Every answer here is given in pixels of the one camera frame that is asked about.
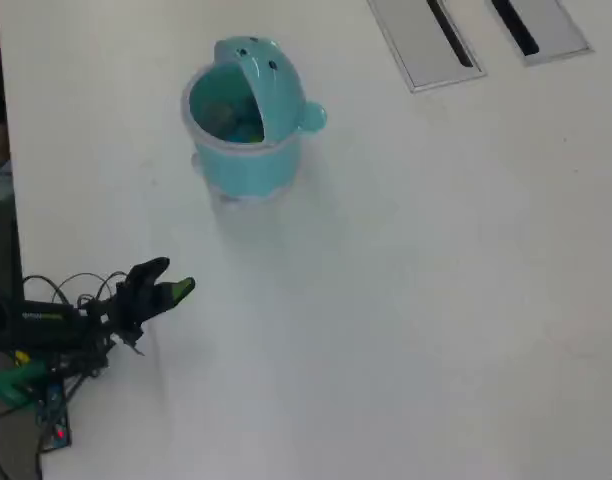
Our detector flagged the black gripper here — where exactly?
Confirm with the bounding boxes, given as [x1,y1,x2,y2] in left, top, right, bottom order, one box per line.
[105,256,197,342]

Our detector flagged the teal whale shaped bin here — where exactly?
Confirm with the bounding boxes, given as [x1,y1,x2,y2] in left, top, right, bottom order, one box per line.
[179,35,330,204]

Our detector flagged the blue circuit board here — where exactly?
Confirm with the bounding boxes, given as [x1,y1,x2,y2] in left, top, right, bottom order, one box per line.
[35,378,72,452]

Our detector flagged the green table clamp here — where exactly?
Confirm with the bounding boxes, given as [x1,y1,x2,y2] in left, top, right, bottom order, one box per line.
[0,362,50,407]

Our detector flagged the thin black wire loops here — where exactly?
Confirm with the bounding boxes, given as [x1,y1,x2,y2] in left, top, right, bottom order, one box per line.
[23,271,130,314]

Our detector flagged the black floor cable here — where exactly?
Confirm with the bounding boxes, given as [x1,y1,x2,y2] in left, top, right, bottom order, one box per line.
[0,399,45,480]

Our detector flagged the silver table cable hatch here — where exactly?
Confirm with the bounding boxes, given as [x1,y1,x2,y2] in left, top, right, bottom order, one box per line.
[368,0,487,94]
[485,0,595,68]

